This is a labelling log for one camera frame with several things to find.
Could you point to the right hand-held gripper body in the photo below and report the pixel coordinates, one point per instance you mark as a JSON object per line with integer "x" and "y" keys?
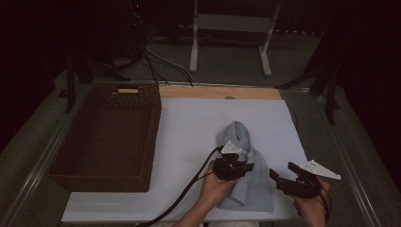
{"x": 302, "y": 186}

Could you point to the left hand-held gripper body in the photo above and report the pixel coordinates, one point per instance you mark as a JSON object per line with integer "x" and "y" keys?
{"x": 228, "y": 167}

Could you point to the light blue garment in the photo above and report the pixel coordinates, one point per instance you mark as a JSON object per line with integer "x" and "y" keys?
{"x": 255, "y": 189}

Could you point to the brown wicker basket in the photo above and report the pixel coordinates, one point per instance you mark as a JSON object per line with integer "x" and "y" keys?
{"x": 107, "y": 135}

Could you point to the person's right hand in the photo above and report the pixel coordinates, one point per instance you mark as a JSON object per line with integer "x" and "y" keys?
{"x": 312, "y": 206}

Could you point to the person's left hand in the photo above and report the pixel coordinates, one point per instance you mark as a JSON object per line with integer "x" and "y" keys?
{"x": 216, "y": 190}

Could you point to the white table mat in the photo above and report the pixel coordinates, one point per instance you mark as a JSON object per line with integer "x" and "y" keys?
{"x": 189, "y": 132}

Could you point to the black floor stand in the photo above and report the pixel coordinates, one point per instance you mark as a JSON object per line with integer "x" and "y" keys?
{"x": 330, "y": 94}
{"x": 71, "y": 85}

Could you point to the white metal stand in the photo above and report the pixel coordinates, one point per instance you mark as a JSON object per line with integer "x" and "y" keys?
{"x": 231, "y": 22}

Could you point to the metal frame rail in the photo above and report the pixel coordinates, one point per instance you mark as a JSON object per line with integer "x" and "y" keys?
{"x": 41, "y": 164}
{"x": 350, "y": 170}

